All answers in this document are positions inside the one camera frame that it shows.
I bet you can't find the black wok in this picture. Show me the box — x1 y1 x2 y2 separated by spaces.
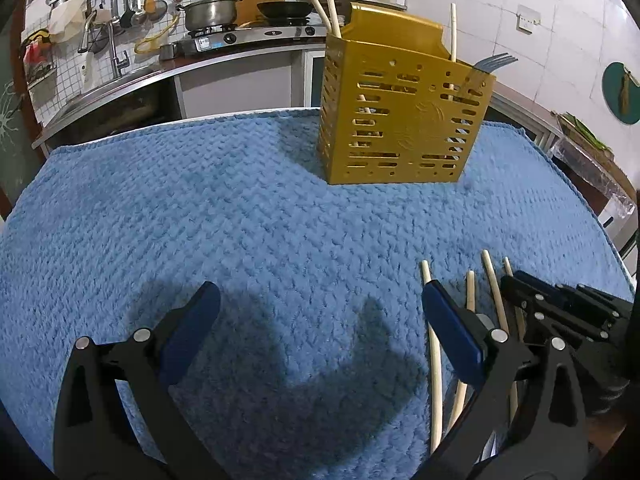
256 0 316 20

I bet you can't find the brown door with frosted glass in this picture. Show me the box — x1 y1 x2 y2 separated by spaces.
0 30 43 221

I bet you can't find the steel gas stove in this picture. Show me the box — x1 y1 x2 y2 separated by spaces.
172 22 328 58

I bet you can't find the wooden board with vegetables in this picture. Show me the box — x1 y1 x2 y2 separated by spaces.
552 110 638 196

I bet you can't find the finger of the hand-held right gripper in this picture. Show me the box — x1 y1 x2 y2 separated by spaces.
501 275 609 347
514 270 634 319

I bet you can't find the clear plastic sheet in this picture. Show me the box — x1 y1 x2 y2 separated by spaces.
549 135 637 218

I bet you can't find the golden slotted utensil holder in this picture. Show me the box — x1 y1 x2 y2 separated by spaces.
316 2 497 186

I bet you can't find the white hanging cloth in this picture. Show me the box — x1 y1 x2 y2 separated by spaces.
47 0 87 43

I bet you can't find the round green hanging board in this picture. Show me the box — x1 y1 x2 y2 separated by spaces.
601 61 640 125

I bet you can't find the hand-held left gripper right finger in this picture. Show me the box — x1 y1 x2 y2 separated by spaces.
415 280 591 480

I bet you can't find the blue knitted blanket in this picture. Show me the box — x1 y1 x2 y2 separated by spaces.
0 107 636 480

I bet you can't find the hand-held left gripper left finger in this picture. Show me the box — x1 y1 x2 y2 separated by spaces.
52 281 236 480

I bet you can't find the yellow hose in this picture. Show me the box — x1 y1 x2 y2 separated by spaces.
134 12 181 55

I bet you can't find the grey metal fork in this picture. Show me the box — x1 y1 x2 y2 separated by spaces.
465 51 520 93

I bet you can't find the steel kitchen counter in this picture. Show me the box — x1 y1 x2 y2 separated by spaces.
30 35 328 151

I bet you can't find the steel cooking pot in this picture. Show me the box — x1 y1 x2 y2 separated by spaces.
176 0 244 32

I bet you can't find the steel faucet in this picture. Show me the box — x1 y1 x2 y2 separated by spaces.
77 9 132 80

